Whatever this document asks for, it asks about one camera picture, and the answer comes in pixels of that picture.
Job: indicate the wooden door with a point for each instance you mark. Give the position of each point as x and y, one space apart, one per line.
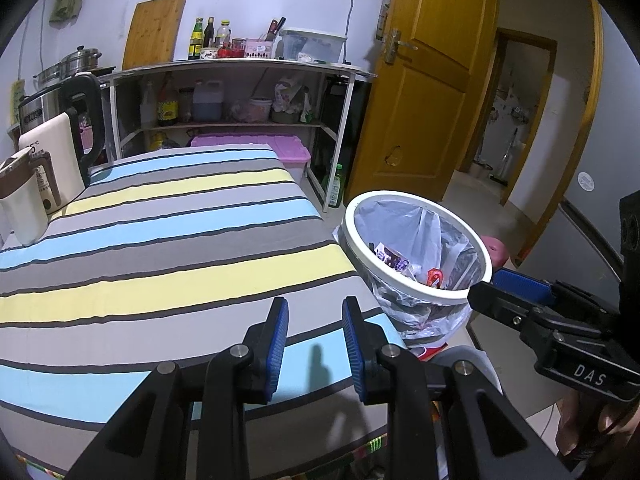
425 110

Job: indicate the black induction cooker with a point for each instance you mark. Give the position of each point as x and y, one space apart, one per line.
105 71

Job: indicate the clear container white lid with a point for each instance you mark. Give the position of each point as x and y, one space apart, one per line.
310 47

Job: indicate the striped table cloth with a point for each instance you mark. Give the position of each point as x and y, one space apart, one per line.
175 260

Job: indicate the yellowed wall outlet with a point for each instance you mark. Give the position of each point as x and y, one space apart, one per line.
17 100

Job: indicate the green oil bottle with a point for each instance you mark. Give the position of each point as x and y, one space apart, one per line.
195 42

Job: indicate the clear bottle yellow cap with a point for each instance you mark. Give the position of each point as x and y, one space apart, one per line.
223 35

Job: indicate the large soy sauce bottle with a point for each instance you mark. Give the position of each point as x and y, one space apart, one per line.
167 110

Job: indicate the white plastic bottle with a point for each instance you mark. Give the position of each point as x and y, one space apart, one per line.
147 107

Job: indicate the dark sauce bottle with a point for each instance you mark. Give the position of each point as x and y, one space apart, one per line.
208 35

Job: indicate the wooden cutting board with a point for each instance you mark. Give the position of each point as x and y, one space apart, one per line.
155 30

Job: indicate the steel steamer pot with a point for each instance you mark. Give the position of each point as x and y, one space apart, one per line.
80 60

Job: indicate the pink plastic tub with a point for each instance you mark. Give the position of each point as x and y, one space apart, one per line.
260 110

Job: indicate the translucent bin liner bag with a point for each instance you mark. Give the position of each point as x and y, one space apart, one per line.
450 240

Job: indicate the storage box with pink lid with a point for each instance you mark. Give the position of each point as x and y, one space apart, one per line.
260 142

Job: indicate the red snack packet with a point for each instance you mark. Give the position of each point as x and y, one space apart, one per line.
435 277

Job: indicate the mop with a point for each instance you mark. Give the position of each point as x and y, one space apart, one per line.
507 157

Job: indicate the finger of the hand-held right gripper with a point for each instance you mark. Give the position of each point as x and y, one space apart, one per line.
495 305
525 285

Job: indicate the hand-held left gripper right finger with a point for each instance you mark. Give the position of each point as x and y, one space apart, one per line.
352 350

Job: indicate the white shelf rack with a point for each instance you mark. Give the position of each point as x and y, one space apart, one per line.
225 62

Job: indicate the pink plastic stool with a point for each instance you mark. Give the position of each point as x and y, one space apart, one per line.
497 250

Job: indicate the white jug with brown lid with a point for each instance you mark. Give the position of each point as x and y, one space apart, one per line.
25 205

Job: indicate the red lidded jar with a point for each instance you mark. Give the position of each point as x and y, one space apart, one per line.
225 52

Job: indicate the person's right hand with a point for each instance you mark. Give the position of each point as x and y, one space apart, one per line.
617 417

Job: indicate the purple milk carton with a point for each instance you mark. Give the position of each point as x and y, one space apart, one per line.
392 257

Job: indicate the white round trash bin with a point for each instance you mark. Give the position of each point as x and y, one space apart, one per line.
415 290

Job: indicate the green glass bottle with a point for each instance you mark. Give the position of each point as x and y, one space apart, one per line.
335 190

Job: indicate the dark plastic jug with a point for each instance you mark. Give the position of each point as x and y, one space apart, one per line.
207 105

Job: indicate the pink plastic basket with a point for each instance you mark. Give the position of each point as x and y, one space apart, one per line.
86 137

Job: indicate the bundle of plastic bags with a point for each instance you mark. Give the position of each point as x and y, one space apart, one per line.
287 95

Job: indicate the pink utensil basket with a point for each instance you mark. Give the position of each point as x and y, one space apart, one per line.
257 50

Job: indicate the white electric kettle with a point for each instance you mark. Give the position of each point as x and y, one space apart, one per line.
52 160

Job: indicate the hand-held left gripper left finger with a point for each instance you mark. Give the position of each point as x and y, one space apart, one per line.
277 350

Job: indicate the yellow oil bottle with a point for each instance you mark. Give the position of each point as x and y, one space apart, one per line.
159 142

